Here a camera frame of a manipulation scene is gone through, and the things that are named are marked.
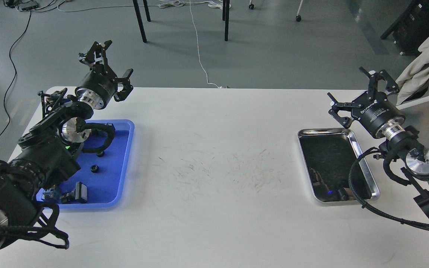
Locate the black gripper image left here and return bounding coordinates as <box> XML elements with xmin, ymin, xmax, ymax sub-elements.
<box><xmin>75</xmin><ymin>40</ymin><xmax>133</xmax><ymax>109</ymax></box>

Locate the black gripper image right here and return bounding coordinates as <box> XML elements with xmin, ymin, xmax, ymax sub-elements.
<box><xmin>327</xmin><ymin>67</ymin><xmax>406</xmax><ymax>139</ymax></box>

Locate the silver metal tray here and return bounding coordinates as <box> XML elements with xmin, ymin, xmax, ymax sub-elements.
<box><xmin>297</xmin><ymin>128</ymin><xmax>380</xmax><ymax>206</ymax></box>

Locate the blue plastic tray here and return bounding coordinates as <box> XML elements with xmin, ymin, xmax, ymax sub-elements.
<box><xmin>34</xmin><ymin>119</ymin><xmax>135</xmax><ymax>210</ymax></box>

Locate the black table leg left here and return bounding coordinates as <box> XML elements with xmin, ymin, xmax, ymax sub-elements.
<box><xmin>132</xmin><ymin>0</ymin><xmax>151</xmax><ymax>44</ymax></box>

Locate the black table leg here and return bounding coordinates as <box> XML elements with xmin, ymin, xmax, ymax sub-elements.
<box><xmin>132</xmin><ymin>0</ymin><xmax>151</xmax><ymax>44</ymax></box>
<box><xmin>222</xmin><ymin>0</ymin><xmax>231</xmax><ymax>41</ymax></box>

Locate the beige cloth on chair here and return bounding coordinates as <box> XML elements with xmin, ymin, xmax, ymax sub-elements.
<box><xmin>395</xmin><ymin>37</ymin><xmax>429</xmax><ymax>105</ymax></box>

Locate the black cabinet background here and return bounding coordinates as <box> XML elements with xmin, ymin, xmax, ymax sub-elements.
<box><xmin>380</xmin><ymin>0</ymin><xmax>429</xmax><ymax>56</ymax></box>

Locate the black table leg right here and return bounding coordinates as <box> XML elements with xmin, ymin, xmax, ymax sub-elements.
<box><xmin>222</xmin><ymin>0</ymin><xmax>231</xmax><ymax>41</ymax></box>

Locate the red push button switch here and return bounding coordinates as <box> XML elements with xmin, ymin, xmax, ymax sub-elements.
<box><xmin>103</xmin><ymin>123</ymin><xmax>116</xmax><ymax>138</ymax></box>

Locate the white floor cable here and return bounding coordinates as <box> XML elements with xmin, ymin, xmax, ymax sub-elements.
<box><xmin>159</xmin><ymin>0</ymin><xmax>232</xmax><ymax>89</ymax></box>

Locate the black floor cable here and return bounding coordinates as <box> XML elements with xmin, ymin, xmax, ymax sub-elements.
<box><xmin>0</xmin><ymin>0</ymin><xmax>66</xmax><ymax>166</ymax></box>

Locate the black rectangular switch block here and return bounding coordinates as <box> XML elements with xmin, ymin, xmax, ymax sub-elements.
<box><xmin>61</xmin><ymin>181</ymin><xmax>88</xmax><ymax>204</ymax></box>

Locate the yellow push button switch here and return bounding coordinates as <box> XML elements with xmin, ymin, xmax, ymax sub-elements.
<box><xmin>41</xmin><ymin>187</ymin><xmax>61</xmax><ymax>203</ymax></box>

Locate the black braided arm cable right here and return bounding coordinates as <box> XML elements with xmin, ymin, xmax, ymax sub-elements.
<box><xmin>349</xmin><ymin>147</ymin><xmax>429</xmax><ymax>237</ymax></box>

